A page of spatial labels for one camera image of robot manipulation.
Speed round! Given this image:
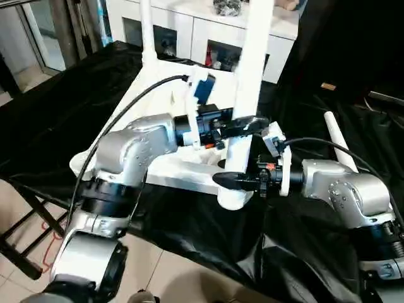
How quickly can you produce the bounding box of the white plastic table top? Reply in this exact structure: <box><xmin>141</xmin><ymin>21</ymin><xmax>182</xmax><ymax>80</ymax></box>
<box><xmin>69</xmin><ymin>58</ymin><xmax>253</xmax><ymax>211</ymax></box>

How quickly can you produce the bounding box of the white plastic table leg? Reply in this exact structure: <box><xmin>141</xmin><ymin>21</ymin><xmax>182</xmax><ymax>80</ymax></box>
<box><xmin>225</xmin><ymin>0</ymin><xmax>275</xmax><ymax>174</ymax></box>
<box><xmin>138</xmin><ymin>0</ymin><xmax>159</xmax><ymax>68</ymax></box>
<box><xmin>323</xmin><ymin>112</ymin><xmax>360</xmax><ymax>174</ymax></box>

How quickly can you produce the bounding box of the black plastic mat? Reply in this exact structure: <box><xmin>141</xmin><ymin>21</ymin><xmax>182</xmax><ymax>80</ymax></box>
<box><xmin>0</xmin><ymin>39</ymin><xmax>404</xmax><ymax>303</ymax></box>

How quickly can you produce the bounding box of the white sideboard cabinet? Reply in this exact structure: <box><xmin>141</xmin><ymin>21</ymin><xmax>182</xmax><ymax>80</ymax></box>
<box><xmin>105</xmin><ymin>0</ymin><xmax>300</xmax><ymax>85</ymax></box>

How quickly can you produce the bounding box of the clear bag of dark parts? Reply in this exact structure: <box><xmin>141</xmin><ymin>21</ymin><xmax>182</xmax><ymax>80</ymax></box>
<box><xmin>213</xmin><ymin>0</ymin><xmax>242</xmax><ymax>17</ymax></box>

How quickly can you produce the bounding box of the black backdrop cloth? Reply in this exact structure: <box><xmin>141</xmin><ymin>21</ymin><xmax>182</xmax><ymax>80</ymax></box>
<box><xmin>277</xmin><ymin>0</ymin><xmax>404</xmax><ymax>94</ymax></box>

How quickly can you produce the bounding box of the grey rounded robot part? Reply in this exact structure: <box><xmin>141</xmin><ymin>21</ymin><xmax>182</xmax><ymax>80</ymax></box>
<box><xmin>131</xmin><ymin>292</ymin><xmax>158</xmax><ymax>303</ymax></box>

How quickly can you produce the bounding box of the blue printed panel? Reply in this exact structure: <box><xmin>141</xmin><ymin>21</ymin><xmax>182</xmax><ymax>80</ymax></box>
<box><xmin>96</xmin><ymin>0</ymin><xmax>114</xmax><ymax>49</ymax></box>

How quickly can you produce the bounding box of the grey tripod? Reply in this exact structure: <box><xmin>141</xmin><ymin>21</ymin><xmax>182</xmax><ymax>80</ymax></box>
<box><xmin>53</xmin><ymin>0</ymin><xmax>105</xmax><ymax>62</ymax></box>

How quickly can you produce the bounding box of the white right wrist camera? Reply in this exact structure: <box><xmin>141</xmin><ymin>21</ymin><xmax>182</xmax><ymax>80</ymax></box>
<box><xmin>261</xmin><ymin>121</ymin><xmax>293</xmax><ymax>196</ymax></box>

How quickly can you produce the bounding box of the glass door metal frame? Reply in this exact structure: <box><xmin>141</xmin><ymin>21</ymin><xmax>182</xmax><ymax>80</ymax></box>
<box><xmin>0</xmin><ymin>0</ymin><xmax>69</xmax><ymax>76</ymax></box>

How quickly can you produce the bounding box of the red floor cable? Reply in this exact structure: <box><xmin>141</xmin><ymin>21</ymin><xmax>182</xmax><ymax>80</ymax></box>
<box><xmin>42</xmin><ymin>220</ymin><xmax>64</xmax><ymax>276</ymax></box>

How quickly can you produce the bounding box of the black folding stand frame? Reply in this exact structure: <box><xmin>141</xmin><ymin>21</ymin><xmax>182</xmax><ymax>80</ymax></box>
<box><xmin>0</xmin><ymin>176</ymin><xmax>67</xmax><ymax>280</ymax></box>

